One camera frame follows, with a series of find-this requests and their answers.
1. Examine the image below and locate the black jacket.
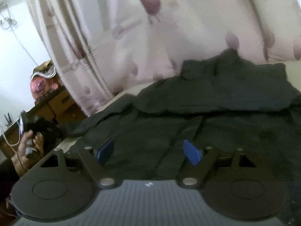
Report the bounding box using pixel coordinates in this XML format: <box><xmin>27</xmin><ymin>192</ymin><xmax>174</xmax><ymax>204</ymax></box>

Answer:
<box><xmin>64</xmin><ymin>50</ymin><xmax>300</xmax><ymax>225</ymax></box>

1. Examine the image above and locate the person left hand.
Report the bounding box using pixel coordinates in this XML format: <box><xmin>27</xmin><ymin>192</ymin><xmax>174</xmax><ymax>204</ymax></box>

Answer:
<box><xmin>11</xmin><ymin>131</ymin><xmax>44</xmax><ymax>177</ymax></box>

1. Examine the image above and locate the wooden cabinet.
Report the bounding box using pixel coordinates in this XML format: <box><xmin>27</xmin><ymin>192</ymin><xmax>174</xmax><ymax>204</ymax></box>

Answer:
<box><xmin>0</xmin><ymin>85</ymin><xmax>88</xmax><ymax>160</ymax></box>

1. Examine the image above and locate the pink toy with hat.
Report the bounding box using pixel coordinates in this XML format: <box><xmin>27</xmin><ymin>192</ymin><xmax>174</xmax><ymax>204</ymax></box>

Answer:
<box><xmin>30</xmin><ymin>60</ymin><xmax>60</xmax><ymax>104</ymax></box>

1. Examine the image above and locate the leaf patterned curtain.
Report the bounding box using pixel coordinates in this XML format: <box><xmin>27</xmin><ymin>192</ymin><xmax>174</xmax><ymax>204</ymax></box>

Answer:
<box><xmin>27</xmin><ymin>0</ymin><xmax>300</xmax><ymax>116</ymax></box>

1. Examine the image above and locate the beige woven mattress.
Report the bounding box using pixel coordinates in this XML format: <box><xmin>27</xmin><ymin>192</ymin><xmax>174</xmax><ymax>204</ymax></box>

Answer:
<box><xmin>55</xmin><ymin>60</ymin><xmax>301</xmax><ymax>152</ymax></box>

